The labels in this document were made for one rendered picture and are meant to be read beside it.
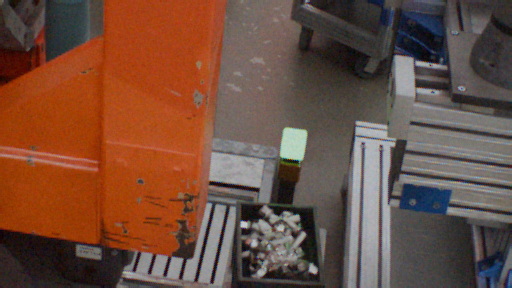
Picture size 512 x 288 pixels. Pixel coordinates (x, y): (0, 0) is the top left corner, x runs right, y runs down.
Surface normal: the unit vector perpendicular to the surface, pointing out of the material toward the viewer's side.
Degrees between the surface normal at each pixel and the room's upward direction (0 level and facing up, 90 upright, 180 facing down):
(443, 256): 0
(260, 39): 0
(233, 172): 0
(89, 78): 90
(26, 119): 90
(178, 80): 90
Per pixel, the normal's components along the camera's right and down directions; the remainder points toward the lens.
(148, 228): -0.11, 0.57
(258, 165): 0.10, -0.81
